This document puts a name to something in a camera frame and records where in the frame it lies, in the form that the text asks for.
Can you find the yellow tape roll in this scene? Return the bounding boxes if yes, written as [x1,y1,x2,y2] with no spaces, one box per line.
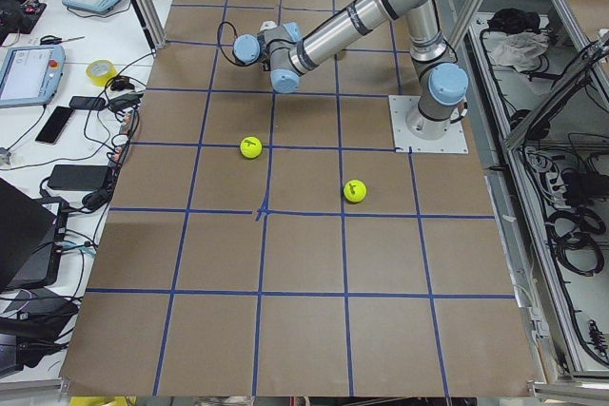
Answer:
[86,59,118,87]

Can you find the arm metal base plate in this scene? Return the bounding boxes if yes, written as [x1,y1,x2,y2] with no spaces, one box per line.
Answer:
[388,95,468,154]

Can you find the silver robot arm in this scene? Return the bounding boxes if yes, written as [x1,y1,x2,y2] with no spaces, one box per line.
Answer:
[232,0,469,141]

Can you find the black laptop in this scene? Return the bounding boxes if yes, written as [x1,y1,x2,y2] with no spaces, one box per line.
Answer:
[1,180,68,291]

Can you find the Wilson tennis ball far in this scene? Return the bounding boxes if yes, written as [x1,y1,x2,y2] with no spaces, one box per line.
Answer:
[240,136,263,159]

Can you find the Wilson tennis ball near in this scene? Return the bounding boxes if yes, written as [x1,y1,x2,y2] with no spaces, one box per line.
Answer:
[343,179,367,203]

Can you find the wilson tennis ball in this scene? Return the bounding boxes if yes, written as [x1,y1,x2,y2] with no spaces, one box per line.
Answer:
[240,136,263,159]
[343,179,367,203]

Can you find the near teach pendant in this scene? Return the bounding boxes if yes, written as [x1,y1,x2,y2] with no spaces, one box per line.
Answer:
[1,45,66,108]

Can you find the black power adapter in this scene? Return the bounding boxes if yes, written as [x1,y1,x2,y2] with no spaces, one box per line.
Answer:
[48,164,109,191]

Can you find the scissors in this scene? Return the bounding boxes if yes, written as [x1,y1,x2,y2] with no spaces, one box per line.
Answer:
[39,35,84,46]

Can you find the black smartphone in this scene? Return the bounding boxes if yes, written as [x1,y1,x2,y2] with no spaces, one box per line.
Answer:
[35,106,74,145]

